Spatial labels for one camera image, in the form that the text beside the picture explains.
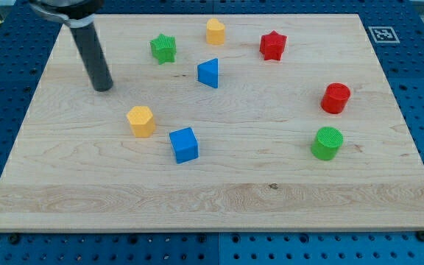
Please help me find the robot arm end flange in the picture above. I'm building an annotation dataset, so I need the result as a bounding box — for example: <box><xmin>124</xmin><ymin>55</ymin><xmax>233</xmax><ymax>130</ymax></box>
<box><xmin>28</xmin><ymin>0</ymin><xmax>105</xmax><ymax>28</ymax></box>

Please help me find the blue triangle block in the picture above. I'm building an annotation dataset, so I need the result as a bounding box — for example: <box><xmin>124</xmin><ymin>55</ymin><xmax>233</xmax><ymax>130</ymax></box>
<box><xmin>197</xmin><ymin>58</ymin><xmax>219</xmax><ymax>88</ymax></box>

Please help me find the yellow hexagon block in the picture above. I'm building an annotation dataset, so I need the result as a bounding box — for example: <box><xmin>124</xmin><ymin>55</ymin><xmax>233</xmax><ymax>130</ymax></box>
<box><xmin>126</xmin><ymin>106</ymin><xmax>156</xmax><ymax>138</ymax></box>

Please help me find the wooden board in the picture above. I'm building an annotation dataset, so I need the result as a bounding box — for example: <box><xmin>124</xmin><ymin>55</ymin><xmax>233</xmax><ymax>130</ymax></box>
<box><xmin>0</xmin><ymin>14</ymin><xmax>424</xmax><ymax>233</ymax></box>

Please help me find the blue cube block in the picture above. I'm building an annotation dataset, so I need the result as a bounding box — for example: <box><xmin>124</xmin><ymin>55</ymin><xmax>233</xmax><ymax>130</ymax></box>
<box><xmin>169</xmin><ymin>127</ymin><xmax>199</xmax><ymax>163</ymax></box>

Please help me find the green star block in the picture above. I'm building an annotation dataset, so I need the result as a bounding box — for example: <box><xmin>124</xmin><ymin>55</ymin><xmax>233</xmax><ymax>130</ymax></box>
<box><xmin>149</xmin><ymin>34</ymin><xmax>177</xmax><ymax>65</ymax></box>

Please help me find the yellow heart block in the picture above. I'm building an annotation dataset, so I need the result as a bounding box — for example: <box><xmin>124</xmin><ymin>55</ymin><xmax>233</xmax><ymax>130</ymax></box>
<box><xmin>206</xmin><ymin>18</ymin><xmax>226</xmax><ymax>45</ymax></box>

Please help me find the red star block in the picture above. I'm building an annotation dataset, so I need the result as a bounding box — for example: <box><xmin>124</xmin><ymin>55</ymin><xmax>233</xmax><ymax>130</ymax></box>
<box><xmin>259</xmin><ymin>30</ymin><xmax>287</xmax><ymax>61</ymax></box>

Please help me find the green cylinder block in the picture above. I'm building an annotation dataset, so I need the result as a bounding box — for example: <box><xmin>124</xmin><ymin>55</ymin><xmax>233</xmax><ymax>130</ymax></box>
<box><xmin>311</xmin><ymin>127</ymin><xmax>344</xmax><ymax>160</ymax></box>

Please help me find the red cylinder block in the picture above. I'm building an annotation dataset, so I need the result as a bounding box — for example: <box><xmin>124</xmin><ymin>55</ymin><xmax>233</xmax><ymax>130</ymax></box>
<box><xmin>320</xmin><ymin>82</ymin><xmax>351</xmax><ymax>114</ymax></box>

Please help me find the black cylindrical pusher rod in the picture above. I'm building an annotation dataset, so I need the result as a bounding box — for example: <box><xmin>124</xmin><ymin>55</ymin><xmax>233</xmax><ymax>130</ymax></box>
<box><xmin>70</xmin><ymin>23</ymin><xmax>113</xmax><ymax>92</ymax></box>

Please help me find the white fiducial marker tag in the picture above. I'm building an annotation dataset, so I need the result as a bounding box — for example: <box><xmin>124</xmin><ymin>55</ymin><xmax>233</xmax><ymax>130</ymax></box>
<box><xmin>368</xmin><ymin>26</ymin><xmax>400</xmax><ymax>43</ymax></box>

